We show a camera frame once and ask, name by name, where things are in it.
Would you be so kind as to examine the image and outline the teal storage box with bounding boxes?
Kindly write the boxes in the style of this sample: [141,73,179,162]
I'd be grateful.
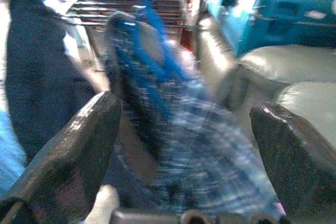
[206,0,336,57]

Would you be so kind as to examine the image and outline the blue plastic hanger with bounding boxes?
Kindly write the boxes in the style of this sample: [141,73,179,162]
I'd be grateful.
[132,0,194,120]

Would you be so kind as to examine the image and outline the navy garment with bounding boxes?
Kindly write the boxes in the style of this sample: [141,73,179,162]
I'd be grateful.
[4,0,112,158]

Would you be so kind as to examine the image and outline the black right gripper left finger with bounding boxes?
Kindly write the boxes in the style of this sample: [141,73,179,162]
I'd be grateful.
[0,91,123,224]

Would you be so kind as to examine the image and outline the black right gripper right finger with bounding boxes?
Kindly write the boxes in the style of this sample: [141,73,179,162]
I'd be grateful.
[249,101,336,224]

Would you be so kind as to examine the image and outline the blue checked garment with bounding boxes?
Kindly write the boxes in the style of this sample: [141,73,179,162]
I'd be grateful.
[104,13,287,222]

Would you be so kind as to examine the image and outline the grey-green leather sofa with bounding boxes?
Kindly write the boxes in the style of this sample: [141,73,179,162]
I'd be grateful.
[193,16,336,147]

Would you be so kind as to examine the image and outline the blue shirt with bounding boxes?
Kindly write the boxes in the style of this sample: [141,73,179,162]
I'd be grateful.
[0,108,28,197]

